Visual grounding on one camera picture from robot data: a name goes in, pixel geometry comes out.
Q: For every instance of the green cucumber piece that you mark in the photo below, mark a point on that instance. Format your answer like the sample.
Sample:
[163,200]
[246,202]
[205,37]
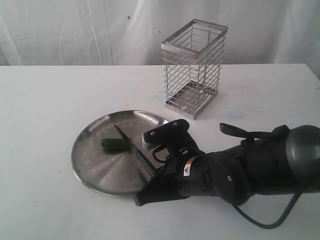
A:
[115,144]

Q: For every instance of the round stainless steel plate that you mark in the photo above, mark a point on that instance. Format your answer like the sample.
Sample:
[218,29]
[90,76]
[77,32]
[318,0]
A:
[114,172]

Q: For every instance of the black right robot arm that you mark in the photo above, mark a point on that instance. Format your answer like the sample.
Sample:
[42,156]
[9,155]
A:
[282,161]

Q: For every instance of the black handled kitchen knife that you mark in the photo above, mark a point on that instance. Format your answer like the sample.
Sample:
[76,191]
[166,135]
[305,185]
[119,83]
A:
[138,153]

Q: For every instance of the white backdrop curtain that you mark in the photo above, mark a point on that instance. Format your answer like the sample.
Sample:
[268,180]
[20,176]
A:
[130,32]

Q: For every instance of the wire metal utensil holder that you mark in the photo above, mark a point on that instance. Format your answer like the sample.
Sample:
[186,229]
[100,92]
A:
[193,57]

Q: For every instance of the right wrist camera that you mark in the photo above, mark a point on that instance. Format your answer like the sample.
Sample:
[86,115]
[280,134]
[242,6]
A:
[171,136]

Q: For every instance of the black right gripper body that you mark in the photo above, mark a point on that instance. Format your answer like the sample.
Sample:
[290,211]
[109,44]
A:
[216,174]

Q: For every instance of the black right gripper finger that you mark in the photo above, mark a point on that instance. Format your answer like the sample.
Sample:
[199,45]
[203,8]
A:
[157,190]

